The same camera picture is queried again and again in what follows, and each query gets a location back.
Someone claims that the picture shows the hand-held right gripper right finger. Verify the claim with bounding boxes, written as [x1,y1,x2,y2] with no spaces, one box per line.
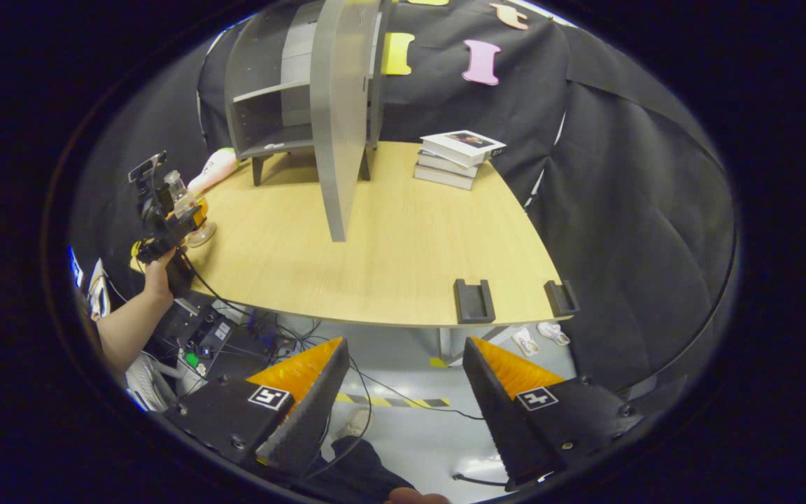
[462,337,646,491]

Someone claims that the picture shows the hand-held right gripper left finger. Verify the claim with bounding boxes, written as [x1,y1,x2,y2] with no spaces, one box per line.
[162,337,351,478]

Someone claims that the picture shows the clear glass bottle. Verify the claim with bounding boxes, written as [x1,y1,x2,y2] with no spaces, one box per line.
[164,170,202,221]

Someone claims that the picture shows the dark grey cabinet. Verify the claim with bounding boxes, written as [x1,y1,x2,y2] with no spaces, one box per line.
[225,0,393,188]

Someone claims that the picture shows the grey cabinet door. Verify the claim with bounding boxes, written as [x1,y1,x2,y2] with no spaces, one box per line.
[309,0,384,243]

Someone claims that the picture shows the beige shoe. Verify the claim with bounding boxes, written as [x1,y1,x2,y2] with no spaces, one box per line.
[346,408,376,439]

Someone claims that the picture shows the person's dark trousers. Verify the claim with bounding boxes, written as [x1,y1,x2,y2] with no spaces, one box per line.
[298,437,418,504]

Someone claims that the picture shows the white slipper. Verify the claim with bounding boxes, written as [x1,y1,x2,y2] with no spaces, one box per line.
[537,322,572,347]
[511,327,541,358]

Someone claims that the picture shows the black electronics box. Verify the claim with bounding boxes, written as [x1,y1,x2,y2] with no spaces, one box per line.
[165,302,274,382]

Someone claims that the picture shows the black backdrop cloth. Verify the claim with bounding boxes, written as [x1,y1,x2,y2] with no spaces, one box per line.
[71,0,740,421]

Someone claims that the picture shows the white book with portrait cover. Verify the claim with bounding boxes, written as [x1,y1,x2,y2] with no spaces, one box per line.
[420,130,507,168]

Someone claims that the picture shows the black floor cable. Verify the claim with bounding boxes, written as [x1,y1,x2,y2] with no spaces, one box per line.
[347,357,484,421]

